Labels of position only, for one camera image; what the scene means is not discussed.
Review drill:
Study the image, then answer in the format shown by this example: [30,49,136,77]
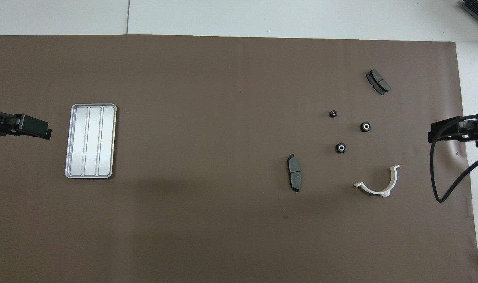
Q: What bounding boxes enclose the long dark grey brake pad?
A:
[287,154,303,193]

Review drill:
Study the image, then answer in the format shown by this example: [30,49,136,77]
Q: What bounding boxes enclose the silver metal ribbed tray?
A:
[65,103,117,179]

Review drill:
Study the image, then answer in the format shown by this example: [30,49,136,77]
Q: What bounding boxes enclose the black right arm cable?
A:
[430,113,478,204]

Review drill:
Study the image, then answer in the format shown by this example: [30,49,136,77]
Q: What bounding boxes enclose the short dark grey brake pad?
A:
[366,69,392,96]

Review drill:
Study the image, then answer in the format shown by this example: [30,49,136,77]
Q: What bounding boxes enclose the brown paper table mat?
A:
[0,35,478,283]

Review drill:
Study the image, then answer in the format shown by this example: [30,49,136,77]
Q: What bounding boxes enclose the white curved plastic bracket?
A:
[353,165,401,197]

